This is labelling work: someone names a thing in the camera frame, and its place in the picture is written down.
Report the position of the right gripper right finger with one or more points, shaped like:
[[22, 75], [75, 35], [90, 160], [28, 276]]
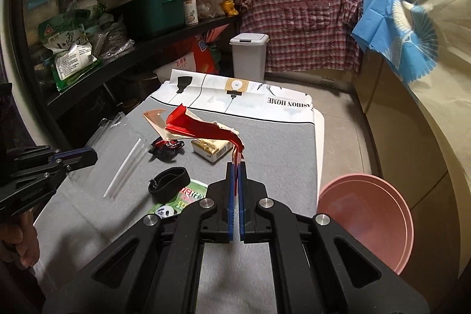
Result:
[[317, 266]]

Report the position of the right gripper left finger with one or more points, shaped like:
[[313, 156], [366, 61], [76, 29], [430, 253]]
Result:
[[154, 266]]

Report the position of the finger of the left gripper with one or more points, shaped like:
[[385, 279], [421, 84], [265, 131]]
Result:
[[70, 155], [76, 159]]

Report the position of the clear plastic straw sleeve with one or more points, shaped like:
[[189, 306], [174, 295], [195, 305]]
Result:
[[119, 148]]

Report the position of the red white snack wrapper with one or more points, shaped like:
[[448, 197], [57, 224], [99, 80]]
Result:
[[181, 123]]

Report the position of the white lidded trash bin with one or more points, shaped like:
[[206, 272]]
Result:
[[249, 53]]

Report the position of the left hand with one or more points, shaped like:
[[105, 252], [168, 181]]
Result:
[[19, 242]]

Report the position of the pink plastic bucket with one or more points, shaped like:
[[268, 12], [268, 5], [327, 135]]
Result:
[[373, 212]]

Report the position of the grey table mat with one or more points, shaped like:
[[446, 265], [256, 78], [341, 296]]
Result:
[[74, 226]]

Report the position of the black elastic band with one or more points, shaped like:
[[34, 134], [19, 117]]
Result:
[[167, 184]]

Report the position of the green panda snack packet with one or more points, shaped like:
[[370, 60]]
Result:
[[194, 192]]

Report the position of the black red crumpled wrapper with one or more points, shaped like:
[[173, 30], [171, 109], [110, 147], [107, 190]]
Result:
[[165, 150]]

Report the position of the green white food bag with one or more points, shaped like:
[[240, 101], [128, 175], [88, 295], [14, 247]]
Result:
[[67, 36]]

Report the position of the black metal shelf rack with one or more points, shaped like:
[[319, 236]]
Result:
[[67, 119]]

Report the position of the teal storage box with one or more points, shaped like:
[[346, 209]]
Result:
[[152, 16]]

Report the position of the white label jar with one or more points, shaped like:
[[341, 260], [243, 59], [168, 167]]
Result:
[[190, 12]]

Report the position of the white printed vacuum bag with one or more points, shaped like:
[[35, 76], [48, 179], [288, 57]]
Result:
[[244, 98]]

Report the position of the red plaid shirt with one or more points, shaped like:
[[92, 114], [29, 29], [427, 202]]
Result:
[[305, 35]]

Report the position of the blue cream patterned cloth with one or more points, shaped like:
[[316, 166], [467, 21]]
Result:
[[427, 45]]

